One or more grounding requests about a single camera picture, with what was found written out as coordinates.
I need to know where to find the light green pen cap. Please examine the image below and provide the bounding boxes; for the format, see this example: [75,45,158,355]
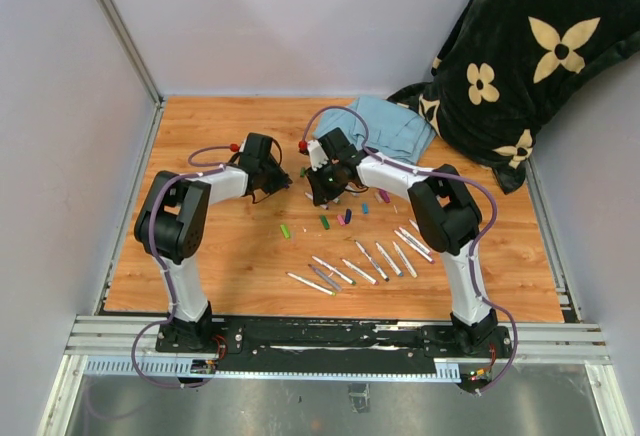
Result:
[280,224,291,239]

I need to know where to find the magenta pen cap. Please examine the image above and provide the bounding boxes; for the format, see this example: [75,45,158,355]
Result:
[379,190,390,203]

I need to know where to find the green cap marker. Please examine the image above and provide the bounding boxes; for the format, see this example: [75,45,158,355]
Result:
[311,255,356,286]

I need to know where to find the red pink cap marker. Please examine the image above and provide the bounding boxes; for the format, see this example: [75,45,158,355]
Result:
[341,258,379,285]

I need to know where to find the lavender marker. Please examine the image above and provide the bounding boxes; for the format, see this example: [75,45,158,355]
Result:
[309,264,342,292]

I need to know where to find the magenta cap marker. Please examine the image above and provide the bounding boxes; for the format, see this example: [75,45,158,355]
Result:
[394,230,435,264]

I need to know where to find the light green marker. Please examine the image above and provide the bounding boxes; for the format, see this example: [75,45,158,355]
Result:
[285,272,336,296]

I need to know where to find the black marker pen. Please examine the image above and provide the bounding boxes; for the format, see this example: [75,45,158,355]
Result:
[409,219,420,233]

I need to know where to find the light blue cap marker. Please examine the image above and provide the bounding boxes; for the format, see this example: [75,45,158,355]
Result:
[375,241,403,277]

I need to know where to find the dark blue cap marker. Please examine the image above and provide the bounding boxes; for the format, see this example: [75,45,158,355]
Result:
[354,240,390,282]

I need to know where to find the white slim marker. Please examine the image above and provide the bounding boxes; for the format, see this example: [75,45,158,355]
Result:
[392,241,418,279]

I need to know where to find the pink marker pen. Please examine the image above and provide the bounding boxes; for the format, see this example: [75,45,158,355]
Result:
[399,227,431,255]

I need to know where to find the navy green marker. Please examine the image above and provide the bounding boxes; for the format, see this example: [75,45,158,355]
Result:
[321,199,340,210]

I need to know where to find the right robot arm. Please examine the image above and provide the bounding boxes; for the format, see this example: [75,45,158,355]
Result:
[298,129,500,356]

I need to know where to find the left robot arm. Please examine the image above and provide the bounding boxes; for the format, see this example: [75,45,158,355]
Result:
[134,133,292,353]

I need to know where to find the light blue cloth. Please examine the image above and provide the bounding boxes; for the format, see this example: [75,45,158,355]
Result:
[313,96,436,165]

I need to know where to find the black floral blanket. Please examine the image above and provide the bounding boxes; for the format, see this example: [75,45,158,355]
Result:
[390,0,639,194]

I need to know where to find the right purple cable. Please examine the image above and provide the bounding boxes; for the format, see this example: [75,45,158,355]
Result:
[302,107,519,397]

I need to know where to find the purple cable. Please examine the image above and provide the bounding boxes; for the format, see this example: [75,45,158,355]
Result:
[302,107,519,397]
[130,144,234,390]

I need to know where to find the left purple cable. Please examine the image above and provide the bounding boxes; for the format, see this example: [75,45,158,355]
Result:
[130,144,234,390]

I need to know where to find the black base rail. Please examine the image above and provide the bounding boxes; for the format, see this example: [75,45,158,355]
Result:
[155,316,513,376]

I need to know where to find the aluminium corner post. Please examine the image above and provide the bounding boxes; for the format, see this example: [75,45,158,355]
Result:
[96,0,164,107]

